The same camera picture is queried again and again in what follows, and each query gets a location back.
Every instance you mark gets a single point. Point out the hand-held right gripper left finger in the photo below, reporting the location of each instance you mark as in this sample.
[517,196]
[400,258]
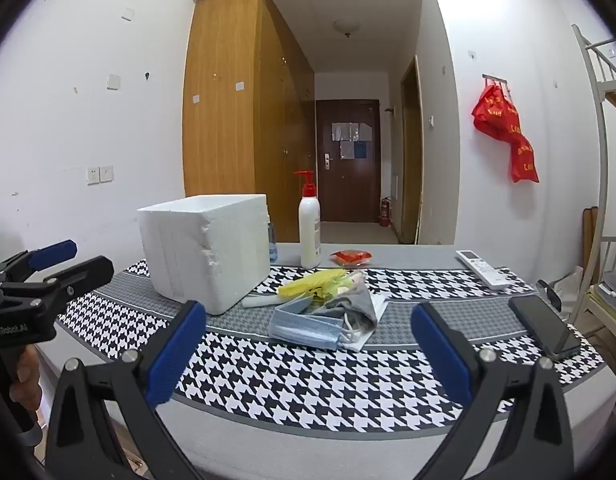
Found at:
[180,355]

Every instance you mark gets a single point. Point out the white wall socket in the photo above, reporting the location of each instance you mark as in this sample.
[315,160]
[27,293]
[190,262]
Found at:
[106,174]
[93,176]

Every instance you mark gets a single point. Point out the clear plastic bag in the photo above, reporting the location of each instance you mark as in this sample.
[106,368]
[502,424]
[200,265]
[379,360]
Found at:
[355,281]

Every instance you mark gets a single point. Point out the grey paper notice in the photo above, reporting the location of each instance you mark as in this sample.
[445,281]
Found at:
[350,131]

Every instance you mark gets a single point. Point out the red plastic bag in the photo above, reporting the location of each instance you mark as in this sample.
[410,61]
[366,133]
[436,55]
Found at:
[525,160]
[493,115]

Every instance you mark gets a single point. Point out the white wall junction box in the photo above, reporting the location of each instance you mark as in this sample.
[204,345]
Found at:
[127,14]

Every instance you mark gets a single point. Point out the metal bunk bed frame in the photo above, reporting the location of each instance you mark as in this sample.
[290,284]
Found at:
[595,125]

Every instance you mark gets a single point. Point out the blue face mask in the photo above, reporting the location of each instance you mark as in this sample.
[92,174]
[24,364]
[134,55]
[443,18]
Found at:
[303,327]

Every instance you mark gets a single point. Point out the wooden side door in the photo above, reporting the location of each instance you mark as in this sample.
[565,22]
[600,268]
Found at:
[412,160]

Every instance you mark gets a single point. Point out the white wall switch plate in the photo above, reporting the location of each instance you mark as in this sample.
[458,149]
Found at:
[113,82]

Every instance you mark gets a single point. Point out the wooden wardrobe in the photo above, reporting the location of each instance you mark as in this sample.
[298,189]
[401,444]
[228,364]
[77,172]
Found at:
[222,110]

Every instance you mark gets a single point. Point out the person's left hand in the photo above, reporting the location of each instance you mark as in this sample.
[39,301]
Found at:
[26,380]

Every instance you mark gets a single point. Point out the blue paper notice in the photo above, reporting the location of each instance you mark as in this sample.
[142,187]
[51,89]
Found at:
[355,150]

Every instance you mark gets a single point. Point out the red fire extinguisher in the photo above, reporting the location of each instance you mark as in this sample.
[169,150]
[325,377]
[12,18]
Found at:
[385,212]

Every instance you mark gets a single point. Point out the white tissue sheet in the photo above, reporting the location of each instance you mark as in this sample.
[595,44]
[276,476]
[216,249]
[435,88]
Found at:
[370,337]

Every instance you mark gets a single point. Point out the ceiling lamp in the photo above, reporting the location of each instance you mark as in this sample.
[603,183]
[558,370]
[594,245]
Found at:
[347,26]

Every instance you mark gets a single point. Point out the grey cloth pouch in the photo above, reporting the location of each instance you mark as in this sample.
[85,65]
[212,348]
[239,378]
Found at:
[353,306]

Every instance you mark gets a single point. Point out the red snack packet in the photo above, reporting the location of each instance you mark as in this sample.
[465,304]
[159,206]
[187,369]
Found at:
[351,257]

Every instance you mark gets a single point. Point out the white remote control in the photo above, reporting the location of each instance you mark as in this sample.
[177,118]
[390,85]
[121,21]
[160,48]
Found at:
[480,267]

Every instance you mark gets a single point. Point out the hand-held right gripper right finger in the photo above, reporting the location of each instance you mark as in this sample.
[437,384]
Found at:
[440,355]

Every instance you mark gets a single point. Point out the metal wall hook rack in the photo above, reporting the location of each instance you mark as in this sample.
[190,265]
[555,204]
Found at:
[495,80]

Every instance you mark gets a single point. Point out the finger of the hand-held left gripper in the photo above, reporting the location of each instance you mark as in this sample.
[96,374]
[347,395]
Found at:
[77,275]
[55,252]

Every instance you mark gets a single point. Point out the white foam box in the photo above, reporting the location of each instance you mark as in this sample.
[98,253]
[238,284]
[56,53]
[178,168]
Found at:
[197,255]

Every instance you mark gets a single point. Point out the wooden boards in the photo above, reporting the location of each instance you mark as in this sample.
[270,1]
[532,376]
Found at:
[590,235]

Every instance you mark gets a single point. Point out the houndstooth tablecloth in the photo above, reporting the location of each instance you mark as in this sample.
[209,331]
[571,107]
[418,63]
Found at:
[288,385]

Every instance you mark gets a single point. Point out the white lotion pump bottle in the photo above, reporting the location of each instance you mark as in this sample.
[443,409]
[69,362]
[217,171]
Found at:
[310,230]

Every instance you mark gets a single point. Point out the dark brown door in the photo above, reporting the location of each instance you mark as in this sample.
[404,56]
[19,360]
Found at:
[348,190]

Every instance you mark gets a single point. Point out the yellow foam net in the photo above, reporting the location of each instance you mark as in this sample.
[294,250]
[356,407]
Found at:
[303,282]

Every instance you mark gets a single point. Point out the black smartphone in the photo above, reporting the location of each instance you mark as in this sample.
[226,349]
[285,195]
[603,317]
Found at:
[543,325]

